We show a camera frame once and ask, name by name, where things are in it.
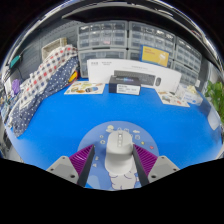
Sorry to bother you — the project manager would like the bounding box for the white computer mouse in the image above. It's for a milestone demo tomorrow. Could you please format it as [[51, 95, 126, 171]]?
[[104, 129, 134, 176]]

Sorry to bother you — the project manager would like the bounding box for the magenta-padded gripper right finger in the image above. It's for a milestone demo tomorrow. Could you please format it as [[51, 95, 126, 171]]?
[[132, 144, 181, 187]]

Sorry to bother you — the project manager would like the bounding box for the long white keyboard box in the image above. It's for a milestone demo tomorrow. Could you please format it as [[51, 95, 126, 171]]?
[[86, 58, 183, 94]]

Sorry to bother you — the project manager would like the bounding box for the small black box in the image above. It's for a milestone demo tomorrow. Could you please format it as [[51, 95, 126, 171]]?
[[108, 74, 142, 96]]

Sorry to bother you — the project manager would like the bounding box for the yellow flat box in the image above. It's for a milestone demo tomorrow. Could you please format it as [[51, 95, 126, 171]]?
[[139, 45, 170, 68]]

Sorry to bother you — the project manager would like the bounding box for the round blue bunny mouse pad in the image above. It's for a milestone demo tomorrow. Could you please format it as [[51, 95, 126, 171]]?
[[77, 120, 161, 192]]

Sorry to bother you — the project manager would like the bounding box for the white wicker basket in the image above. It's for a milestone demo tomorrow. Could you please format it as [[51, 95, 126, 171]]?
[[41, 37, 68, 61]]

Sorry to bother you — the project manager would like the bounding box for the red blue checkered cloth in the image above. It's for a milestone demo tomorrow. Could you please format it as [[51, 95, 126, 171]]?
[[18, 45, 78, 111]]

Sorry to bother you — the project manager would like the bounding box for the small white carton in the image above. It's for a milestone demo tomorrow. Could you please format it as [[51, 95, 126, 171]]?
[[179, 84, 204, 107]]

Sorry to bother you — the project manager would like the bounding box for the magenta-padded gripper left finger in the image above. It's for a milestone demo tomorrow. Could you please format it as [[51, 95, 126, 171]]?
[[45, 144, 96, 188]]

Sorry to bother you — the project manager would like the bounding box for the navy polka dot cloth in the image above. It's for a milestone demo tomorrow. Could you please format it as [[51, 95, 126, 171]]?
[[7, 56, 80, 138]]

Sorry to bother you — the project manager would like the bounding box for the colourful illustrated sheet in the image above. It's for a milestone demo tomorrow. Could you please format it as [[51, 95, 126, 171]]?
[[156, 90, 191, 108], [63, 80, 106, 96]]

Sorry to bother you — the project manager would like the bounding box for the green potted plant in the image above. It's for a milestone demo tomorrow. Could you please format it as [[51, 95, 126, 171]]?
[[203, 79, 224, 131]]

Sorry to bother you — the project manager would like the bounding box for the clear plastic drawer cabinet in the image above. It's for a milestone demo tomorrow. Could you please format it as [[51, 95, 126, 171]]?
[[76, 20, 129, 79], [173, 36, 203, 88], [127, 21, 177, 69]]

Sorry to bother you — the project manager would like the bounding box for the purple bag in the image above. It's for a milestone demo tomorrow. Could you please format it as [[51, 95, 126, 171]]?
[[11, 78, 22, 96]]

